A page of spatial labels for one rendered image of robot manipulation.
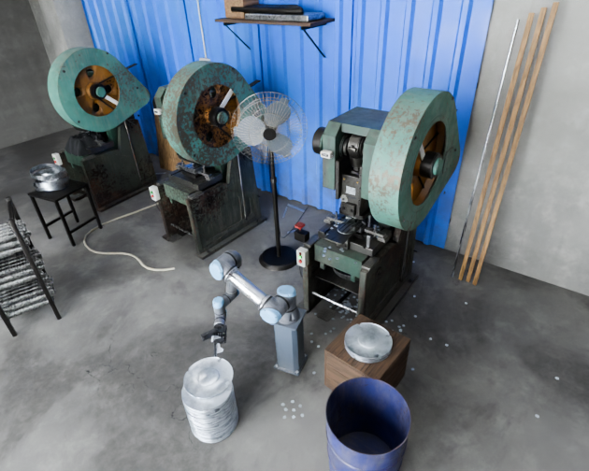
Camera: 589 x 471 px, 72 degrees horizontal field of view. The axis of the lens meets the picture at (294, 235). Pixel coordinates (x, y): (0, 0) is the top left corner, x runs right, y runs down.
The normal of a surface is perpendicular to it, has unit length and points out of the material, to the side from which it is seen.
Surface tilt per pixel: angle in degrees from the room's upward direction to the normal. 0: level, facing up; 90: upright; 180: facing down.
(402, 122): 41
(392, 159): 67
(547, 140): 90
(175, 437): 0
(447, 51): 90
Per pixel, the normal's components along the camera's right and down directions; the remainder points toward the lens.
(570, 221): -0.60, 0.46
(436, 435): -0.04, -0.83
